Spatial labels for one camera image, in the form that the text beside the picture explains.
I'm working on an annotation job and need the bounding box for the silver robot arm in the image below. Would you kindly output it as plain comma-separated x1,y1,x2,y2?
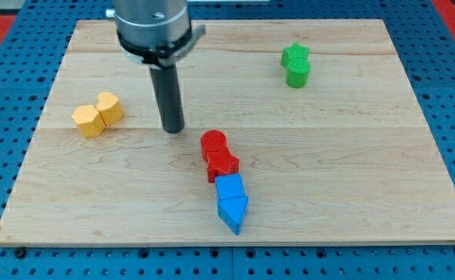
106,0,206,69

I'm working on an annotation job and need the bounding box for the yellow hexagon block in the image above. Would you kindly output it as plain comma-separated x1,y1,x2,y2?
72,105,105,138

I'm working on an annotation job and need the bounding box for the wooden board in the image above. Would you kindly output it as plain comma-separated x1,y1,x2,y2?
0,19,455,247

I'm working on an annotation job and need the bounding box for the red cylinder block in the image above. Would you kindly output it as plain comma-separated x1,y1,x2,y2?
200,130,227,162

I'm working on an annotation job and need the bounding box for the red star block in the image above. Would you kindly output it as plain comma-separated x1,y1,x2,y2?
207,148,240,183

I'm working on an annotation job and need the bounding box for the blue cube block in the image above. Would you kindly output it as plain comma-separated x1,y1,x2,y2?
215,173,246,200

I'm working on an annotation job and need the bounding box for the blue triangle block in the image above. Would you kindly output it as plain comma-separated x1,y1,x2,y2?
217,196,249,235

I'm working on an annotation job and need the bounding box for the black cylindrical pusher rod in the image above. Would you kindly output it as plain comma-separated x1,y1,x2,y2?
149,65,184,134

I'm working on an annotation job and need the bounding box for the green cylinder block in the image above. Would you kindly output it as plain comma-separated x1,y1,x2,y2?
285,58,311,89

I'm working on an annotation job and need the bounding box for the green star block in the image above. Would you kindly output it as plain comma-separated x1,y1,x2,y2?
281,42,310,68

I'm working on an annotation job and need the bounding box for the yellow heart block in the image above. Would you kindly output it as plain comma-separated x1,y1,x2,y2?
96,92,124,125

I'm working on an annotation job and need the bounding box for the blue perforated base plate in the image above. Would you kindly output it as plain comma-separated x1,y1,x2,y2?
0,0,455,279

